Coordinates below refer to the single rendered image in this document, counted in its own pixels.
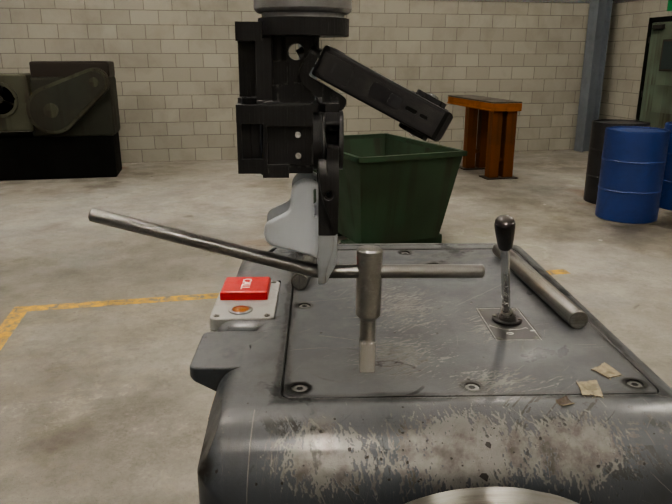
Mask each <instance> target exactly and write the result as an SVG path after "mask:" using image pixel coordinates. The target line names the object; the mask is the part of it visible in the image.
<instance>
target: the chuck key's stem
mask: <svg viewBox="0 0 672 504"><path fill-rule="evenodd" d="M382 255H383V250H382V249H381V248H380V247H379V246H375V245H363V246H360V247H359V248H358V249H357V267H358V269H359V277H358V278H356V316H357V317H358V318H360V338H359V365H358V366H359V372H360V373H374V372H375V353H376V343H375V331H376V319H377V318H378V317H379V316H380V315H381V285H382V278H381V275H380V272H381V268H382Z"/></svg>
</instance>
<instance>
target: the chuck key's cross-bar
mask: <svg viewBox="0 0 672 504"><path fill-rule="evenodd" d="M88 219H89V221H91V222H95V223H98V224H102V225H106V226H110V227H114V228H118V229H122V230H126V231H130V232H134V233H138V234H142V235H146V236H150V237H154V238H158V239H162V240H166V241H170V242H174V243H178V244H182V245H186V246H190V247H194V248H198V249H202V250H206V251H210V252H214V253H218V254H222V255H226V256H230V257H234V258H238V259H242V260H246V261H249V262H253V263H257V264H261V265H265V266H269V267H273V268H277V269H281V270H285V271H289V272H293V273H297V274H301V275H305V276H309V277H315V278H318V264H315V263H311V262H307V261H303V260H299V259H295V258H291V257H287V256H283V255H279V254H275V253H271V252H267V251H263V250H259V249H255V248H252V247H248V246H244V245H240V244H236V243H232V242H228V241H224V240H220V239H216V238H212V237H208V236H204V235H200V234H196V233H193V232H189V231H185V230H181V229H177V228H173V227H169V226H165V225H161V224H157V223H153V222H149V221H145V220H141V219H137V218H133V217H130V216H126V215H122V214H118V213H114V212H110V211H106V210H102V209H98V208H94V207H93V208H92V209H90V211H89V214H88ZM380 275H381V278H483V277H484V275H485V267H484V266H483V265H482V264H382V268H381V272H380ZM358 277H359V269H358V267H357V264H336V266H335V268H334V269H333V271H332V273H331V275H330V276H329V278H358Z"/></svg>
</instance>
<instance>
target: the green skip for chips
mask: <svg viewBox="0 0 672 504"><path fill-rule="evenodd" d="M462 156H467V151H465V150H461V149H456V148H452V147H447V146H443V145H439V144H434V143H430V142H425V141H421V140H416V139H412V138H407V137H403V136H398V135H394V134H389V133H378V134H359V135H344V159H343V169H339V211H338V236H345V237H346V238H348V239H345V240H340V243H339V244H375V243H442V234H440V229H441V226H442V223H443V219H444V216H445V213H446V209H447V206H448V203H449V199H450V196H451V193H452V189H453V186H454V183H455V179H456V176H457V173H458V169H459V166H460V163H461V159H462Z"/></svg>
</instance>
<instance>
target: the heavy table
mask: <svg viewBox="0 0 672 504"><path fill-rule="evenodd" d="M448 96H449V97H448V102H447V103H448V104H454V105H459V106H464V107H466V112H465V129H464V146H463V150H465V151H467V156H463V164H462V166H459V168H461V169H463V170H478V169H485V175H479V177H482V178H484V179H486V180H495V179H518V177H515V176H512V173H513V161H514V148H515V136H516V124H517V111H522V102H520V101H513V100H506V99H499V98H492V97H485V96H477V95H448ZM478 109H479V114H478ZM477 124H478V129H477ZM476 140H477V145H476ZM475 155H476V161H475Z"/></svg>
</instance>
